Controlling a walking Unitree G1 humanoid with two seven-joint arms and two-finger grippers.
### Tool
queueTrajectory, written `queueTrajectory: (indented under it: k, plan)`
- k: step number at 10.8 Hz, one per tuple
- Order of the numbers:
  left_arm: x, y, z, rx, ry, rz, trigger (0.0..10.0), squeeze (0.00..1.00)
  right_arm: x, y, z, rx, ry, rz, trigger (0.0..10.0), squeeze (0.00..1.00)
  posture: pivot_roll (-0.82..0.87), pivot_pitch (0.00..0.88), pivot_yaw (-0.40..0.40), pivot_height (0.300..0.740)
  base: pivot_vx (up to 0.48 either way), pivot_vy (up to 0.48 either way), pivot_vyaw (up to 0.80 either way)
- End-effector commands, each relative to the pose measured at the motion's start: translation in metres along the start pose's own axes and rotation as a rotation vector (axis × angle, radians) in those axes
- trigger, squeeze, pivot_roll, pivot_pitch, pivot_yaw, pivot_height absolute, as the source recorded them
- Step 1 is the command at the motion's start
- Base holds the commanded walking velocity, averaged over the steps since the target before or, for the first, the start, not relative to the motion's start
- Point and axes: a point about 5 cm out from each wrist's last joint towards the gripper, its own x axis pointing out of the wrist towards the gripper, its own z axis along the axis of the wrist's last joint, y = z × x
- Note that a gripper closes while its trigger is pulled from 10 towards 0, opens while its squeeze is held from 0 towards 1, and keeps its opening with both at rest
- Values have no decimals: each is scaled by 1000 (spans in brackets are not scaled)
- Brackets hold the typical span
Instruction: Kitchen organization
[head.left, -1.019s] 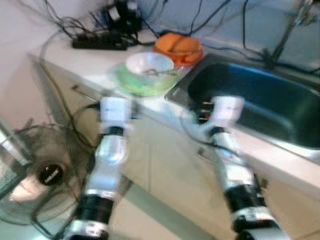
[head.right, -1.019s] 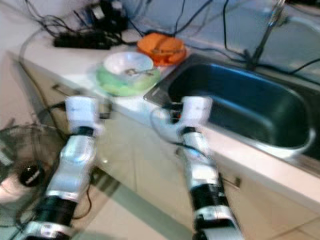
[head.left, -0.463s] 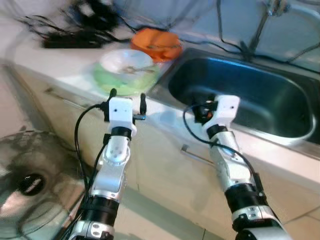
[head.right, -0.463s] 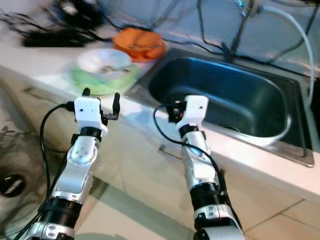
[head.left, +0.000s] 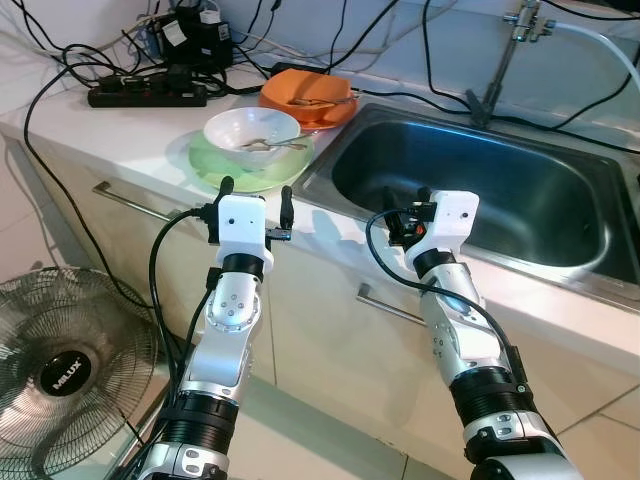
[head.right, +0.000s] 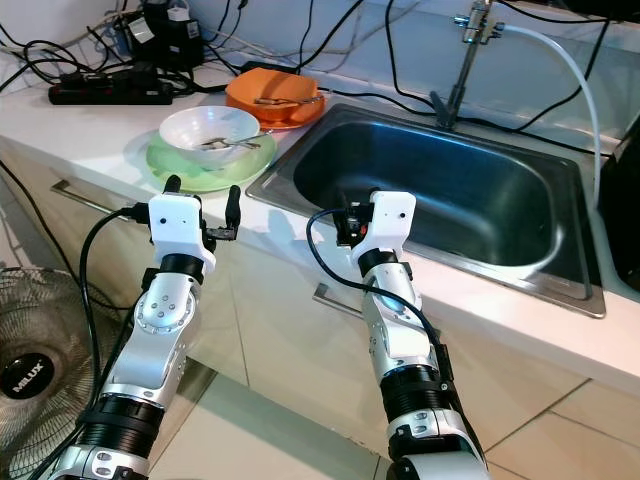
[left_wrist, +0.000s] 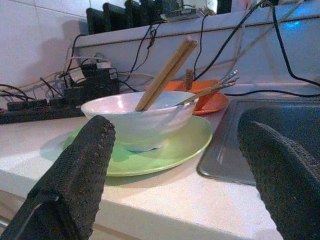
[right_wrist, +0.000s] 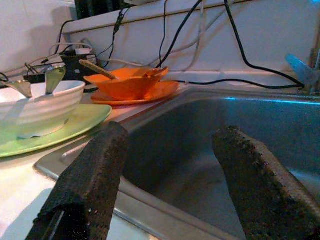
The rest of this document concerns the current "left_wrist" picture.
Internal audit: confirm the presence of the brown woven stick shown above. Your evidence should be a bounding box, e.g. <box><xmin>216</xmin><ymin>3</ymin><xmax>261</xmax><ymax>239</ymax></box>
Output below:
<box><xmin>184</xmin><ymin>69</ymin><xmax>195</xmax><ymax>91</ymax></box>

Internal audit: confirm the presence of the light green plate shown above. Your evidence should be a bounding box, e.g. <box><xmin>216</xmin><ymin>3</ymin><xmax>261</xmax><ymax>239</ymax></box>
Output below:
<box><xmin>62</xmin><ymin>115</ymin><xmax>213</xmax><ymax>178</ymax></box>

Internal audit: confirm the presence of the flat grey device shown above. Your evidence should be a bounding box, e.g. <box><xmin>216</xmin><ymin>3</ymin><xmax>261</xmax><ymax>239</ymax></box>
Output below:
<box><xmin>159</xmin><ymin>8</ymin><xmax>201</xmax><ymax>21</ymax></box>

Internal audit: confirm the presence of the knotted black cable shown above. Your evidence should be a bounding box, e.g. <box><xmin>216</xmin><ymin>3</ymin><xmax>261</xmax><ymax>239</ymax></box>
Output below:
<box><xmin>122</xmin><ymin>22</ymin><xmax>163</xmax><ymax>83</ymax></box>

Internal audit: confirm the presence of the orange bowl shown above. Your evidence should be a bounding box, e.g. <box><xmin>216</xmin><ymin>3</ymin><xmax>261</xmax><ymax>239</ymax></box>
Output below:
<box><xmin>163</xmin><ymin>79</ymin><xmax>221</xmax><ymax>101</ymax></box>

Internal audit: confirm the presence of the thin black cable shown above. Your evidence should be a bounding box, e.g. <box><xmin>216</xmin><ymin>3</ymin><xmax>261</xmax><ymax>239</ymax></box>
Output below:
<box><xmin>193</xmin><ymin>13</ymin><xmax>210</xmax><ymax>76</ymax></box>

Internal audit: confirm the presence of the black box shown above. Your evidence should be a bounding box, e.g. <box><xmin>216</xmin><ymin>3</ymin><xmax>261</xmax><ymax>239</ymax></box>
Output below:
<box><xmin>86</xmin><ymin>7</ymin><xmax>106</xmax><ymax>35</ymax></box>
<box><xmin>102</xmin><ymin>2</ymin><xmax>127</xmax><ymax>33</ymax></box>
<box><xmin>124</xmin><ymin>0</ymin><xmax>144</xmax><ymax>30</ymax></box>

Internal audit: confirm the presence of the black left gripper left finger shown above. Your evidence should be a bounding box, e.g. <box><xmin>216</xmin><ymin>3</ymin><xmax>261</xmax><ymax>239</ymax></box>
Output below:
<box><xmin>0</xmin><ymin>114</ymin><xmax>117</xmax><ymax>240</ymax></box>

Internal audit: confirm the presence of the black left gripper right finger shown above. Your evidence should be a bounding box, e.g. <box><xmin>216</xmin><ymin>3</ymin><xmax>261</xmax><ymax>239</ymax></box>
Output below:
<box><xmin>236</xmin><ymin>120</ymin><xmax>320</xmax><ymax>240</ymax></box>

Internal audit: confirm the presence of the black power strip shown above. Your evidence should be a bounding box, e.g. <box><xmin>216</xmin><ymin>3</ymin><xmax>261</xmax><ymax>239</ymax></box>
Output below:
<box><xmin>0</xmin><ymin>107</ymin><xmax>86</xmax><ymax>125</ymax></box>

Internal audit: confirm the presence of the white cable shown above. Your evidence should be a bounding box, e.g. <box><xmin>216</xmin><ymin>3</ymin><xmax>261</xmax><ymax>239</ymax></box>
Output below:
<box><xmin>233</xmin><ymin>24</ymin><xmax>246</xmax><ymax>67</ymax></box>
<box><xmin>197</xmin><ymin>1</ymin><xmax>305</xmax><ymax>72</ymax></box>

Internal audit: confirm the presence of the thick black cable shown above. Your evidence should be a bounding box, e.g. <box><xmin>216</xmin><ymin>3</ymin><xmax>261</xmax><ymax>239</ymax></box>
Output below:
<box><xmin>271</xmin><ymin>2</ymin><xmax>320</xmax><ymax>88</ymax></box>

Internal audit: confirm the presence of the stainless steel sink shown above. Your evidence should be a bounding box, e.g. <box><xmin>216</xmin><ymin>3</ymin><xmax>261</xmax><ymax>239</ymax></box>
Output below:
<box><xmin>196</xmin><ymin>98</ymin><xmax>320</xmax><ymax>186</ymax></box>

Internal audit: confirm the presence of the wooden chopstick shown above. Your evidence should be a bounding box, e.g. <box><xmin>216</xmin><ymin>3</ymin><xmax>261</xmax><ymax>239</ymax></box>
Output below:
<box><xmin>142</xmin><ymin>39</ymin><xmax>199</xmax><ymax>111</ymax></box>
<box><xmin>134</xmin><ymin>35</ymin><xmax>193</xmax><ymax>112</ymax></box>

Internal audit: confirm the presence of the long black cable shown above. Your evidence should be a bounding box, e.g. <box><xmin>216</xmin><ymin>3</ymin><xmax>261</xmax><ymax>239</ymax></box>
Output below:
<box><xmin>222</xmin><ymin>89</ymin><xmax>320</xmax><ymax>99</ymax></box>

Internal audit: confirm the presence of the white ribbed ceramic bowl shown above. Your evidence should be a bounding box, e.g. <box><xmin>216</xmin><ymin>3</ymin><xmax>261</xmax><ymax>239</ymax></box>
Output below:
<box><xmin>80</xmin><ymin>90</ymin><xmax>200</xmax><ymax>153</ymax></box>

